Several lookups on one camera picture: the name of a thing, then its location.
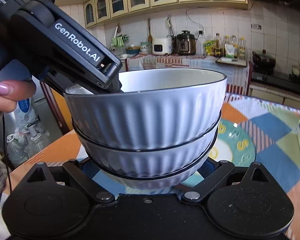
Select teal fried egg plate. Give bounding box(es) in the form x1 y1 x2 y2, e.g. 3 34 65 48
209 119 256 167

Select black pressure cooker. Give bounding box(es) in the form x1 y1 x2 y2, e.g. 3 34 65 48
176 30 196 56

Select white ribbed bowl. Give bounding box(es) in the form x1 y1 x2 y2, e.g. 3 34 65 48
74 113 222 178
64 68 227 150
93 131 218 190

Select left hand pink nails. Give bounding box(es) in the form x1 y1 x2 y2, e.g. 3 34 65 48
0 80 36 115

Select colourful patchwork tablecloth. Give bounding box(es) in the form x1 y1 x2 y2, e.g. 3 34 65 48
10 94 300 239

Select white rice cooker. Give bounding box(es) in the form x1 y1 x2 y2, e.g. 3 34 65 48
152 37 173 55

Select black wok on stove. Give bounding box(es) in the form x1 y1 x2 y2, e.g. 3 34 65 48
252 49 276 75

